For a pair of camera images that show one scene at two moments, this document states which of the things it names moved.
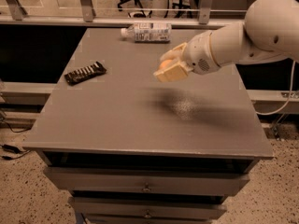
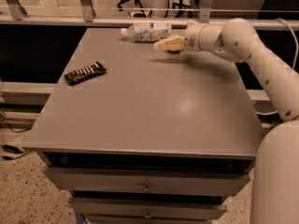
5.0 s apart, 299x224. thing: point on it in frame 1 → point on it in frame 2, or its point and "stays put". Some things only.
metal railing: x=20 y=18 stays put
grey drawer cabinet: x=131 y=149 stays put
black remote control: x=85 y=73 stays put
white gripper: x=198 y=54 → x=192 y=36
